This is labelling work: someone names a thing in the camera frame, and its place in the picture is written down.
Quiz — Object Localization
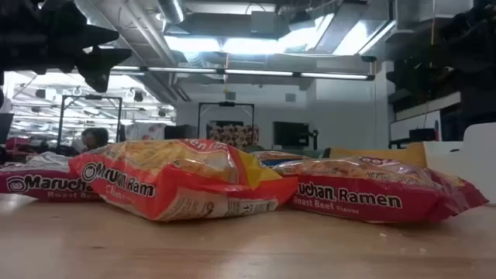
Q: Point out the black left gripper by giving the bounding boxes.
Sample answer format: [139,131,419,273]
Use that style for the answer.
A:
[22,0,133,93]

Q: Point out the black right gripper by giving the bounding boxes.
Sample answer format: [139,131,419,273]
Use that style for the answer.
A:
[386,11,485,113]

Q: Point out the red Maruchan roast beef packet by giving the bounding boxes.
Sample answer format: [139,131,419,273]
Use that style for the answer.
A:
[0,151,102,202]
[270,156,490,225]

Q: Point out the blue Maruchan ramen packet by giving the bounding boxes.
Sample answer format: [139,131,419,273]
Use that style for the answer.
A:
[250,150,313,168]

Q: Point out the orange Maruchan chicken packet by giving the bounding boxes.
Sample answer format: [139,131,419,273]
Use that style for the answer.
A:
[68,138,299,222]

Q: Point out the person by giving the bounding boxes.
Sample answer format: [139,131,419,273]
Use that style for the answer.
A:
[80,126,110,152]

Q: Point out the black monitor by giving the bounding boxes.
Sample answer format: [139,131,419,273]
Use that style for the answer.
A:
[273,121,311,147]

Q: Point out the long ceiling light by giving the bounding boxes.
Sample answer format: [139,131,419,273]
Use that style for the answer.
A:
[110,64,376,81]

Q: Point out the colourful packaged goods stack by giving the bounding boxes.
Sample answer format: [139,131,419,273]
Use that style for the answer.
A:
[208,123,260,150]

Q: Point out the white wall shelf unit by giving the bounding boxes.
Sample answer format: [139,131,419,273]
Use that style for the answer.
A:
[389,91,463,150]

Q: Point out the black metal frame stand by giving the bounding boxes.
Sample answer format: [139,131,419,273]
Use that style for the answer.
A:
[197,101,256,140]
[57,95,123,150]

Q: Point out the silver ventilation duct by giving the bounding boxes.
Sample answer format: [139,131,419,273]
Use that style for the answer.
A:
[157,0,186,25]

